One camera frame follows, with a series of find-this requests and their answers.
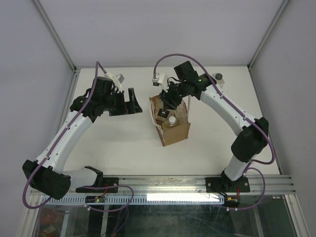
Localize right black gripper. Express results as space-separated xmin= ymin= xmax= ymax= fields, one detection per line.
xmin=158 ymin=79 xmax=188 ymax=110

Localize clear bottle white cap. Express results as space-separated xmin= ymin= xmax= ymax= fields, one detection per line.
xmin=162 ymin=116 xmax=180 ymax=130

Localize right aluminium corner post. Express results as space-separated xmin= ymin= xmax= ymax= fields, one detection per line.
xmin=247 ymin=0 xmax=290 ymax=72

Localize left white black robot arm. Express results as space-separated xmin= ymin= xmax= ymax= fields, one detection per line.
xmin=22 ymin=74 xmax=142 ymax=200

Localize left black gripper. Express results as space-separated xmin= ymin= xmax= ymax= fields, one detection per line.
xmin=103 ymin=88 xmax=142 ymax=116

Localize clear square bottle dark cap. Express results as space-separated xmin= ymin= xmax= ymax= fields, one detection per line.
xmin=212 ymin=73 xmax=225 ymax=88

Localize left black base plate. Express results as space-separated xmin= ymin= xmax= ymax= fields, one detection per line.
xmin=76 ymin=176 xmax=119 ymax=194

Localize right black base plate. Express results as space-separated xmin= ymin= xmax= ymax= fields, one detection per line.
xmin=205 ymin=176 xmax=250 ymax=193

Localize aluminium rail frame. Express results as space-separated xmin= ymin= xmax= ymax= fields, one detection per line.
xmin=40 ymin=174 xmax=296 ymax=200

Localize left aluminium corner post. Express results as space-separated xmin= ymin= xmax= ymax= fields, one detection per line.
xmin=30 ymin=0 xmax=77 ymax=73

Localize aluminium corner post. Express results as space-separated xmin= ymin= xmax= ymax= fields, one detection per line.
xmin=247 ymin=0 xmax=290 ymax=72
xmin=30 ymin=0 xmax=77 ymax=73

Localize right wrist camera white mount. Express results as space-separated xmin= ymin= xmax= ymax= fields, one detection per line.
xmin=152 ymin=73 xmax=169 ymax=92

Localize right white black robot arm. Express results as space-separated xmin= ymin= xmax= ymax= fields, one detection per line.
xmin=153 ymin=61 xmax=269 ymax=192

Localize brown canvas tote bag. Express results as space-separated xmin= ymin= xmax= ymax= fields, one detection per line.
xmin=149 ymin=95 xmax=191 ymax=147

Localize grey slotted cable duct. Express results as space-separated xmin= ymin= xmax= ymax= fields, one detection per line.
xmin=47 ymin=193 xmax=224 ymax=206

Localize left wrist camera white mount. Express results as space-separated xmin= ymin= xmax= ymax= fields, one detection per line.
xmin=104 ymin=72 xmax=124 ymax=92

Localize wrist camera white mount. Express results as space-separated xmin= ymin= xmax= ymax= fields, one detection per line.
xmin=152 ymin=73 xmax=169 ymax=92
xmin=104 ymin=72 xmax=124 ymax=92

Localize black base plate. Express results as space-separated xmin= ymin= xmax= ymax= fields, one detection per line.
xmin=76 ymin=176 xmax=119 ymax=194
xmin=205 ymin=176 xmax=250 ymax=193

